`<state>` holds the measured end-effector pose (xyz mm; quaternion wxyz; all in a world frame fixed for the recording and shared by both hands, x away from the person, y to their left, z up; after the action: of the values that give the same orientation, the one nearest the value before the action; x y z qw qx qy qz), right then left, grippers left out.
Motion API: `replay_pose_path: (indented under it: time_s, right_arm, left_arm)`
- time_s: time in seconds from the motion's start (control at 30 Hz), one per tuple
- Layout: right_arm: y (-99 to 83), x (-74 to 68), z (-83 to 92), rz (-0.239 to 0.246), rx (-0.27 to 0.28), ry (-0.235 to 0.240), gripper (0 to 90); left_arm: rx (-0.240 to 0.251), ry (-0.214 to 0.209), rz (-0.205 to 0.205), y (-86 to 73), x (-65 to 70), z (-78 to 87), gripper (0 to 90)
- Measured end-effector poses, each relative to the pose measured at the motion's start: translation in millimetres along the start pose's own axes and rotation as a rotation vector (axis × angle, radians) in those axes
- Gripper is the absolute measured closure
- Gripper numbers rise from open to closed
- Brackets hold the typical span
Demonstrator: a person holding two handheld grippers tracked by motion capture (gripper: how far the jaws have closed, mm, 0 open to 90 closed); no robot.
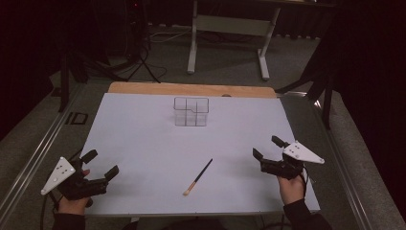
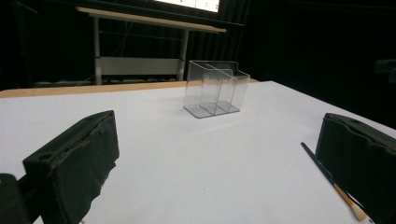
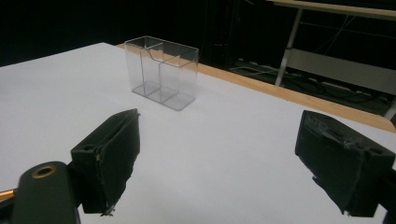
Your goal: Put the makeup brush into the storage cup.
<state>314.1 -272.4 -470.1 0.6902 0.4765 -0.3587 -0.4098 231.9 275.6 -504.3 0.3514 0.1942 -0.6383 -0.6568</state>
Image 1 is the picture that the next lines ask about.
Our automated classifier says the makeup brush with black handle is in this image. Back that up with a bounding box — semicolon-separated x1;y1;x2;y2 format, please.
182;157;214;196

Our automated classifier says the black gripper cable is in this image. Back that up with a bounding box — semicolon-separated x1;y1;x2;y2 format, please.
300;165;312;200
39;191;61;230

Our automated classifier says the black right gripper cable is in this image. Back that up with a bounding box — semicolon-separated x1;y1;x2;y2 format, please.
300;165;312;200

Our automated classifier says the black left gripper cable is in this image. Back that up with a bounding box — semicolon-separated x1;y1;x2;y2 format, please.
39;191;61;230

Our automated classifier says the wooden table board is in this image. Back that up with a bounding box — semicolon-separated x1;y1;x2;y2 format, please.
107;80;278;100

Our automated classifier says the white metal table frame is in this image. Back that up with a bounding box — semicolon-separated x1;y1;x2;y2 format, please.
186;0;338;81

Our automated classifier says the black equipment tower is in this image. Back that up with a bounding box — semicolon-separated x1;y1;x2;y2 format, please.
123;0;149;60

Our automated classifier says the black metal stand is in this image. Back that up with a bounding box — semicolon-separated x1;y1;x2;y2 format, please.
276;47;336;130

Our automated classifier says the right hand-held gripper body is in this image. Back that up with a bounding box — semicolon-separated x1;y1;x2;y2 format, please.
259;140;326;181

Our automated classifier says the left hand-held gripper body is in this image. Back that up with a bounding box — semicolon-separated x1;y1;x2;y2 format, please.
40;156;110;201

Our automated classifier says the white table cover sheet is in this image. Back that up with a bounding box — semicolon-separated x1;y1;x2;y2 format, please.
79;92;322;218

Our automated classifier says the white floor cable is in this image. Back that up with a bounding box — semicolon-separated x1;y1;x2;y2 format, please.
147;28;193;44

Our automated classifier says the person's right hand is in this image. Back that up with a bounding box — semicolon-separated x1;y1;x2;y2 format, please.
277;172;306;206

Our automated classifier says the metal floor rail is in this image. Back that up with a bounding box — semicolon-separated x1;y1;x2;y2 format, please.
0;84;85;221
312;99;376;230

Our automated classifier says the person's left hand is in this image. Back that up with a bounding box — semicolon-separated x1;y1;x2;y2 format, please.
57;169;92;216

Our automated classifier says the black rectangular floor frame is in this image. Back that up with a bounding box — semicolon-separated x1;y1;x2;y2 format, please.
64;111;89;127

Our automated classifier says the clear plastic divided organizer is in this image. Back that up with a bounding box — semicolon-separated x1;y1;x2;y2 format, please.
172;96;211;127

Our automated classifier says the black floor cables bundle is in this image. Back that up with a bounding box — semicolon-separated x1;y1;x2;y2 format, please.
71;44;169;84

